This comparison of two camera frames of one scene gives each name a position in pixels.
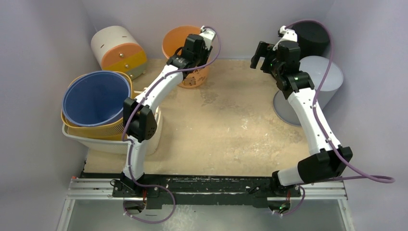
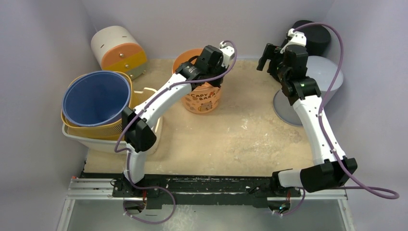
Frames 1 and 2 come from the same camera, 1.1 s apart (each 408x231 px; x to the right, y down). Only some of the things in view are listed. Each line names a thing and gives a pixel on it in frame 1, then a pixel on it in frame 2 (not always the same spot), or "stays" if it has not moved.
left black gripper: [206, 52] -> [216, 83]
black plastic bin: [313, 39] stays
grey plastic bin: [314, 67] stays
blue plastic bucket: [95, 98] stays
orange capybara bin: [173, 40] -> [204, 99]
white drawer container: [115, 48] stays
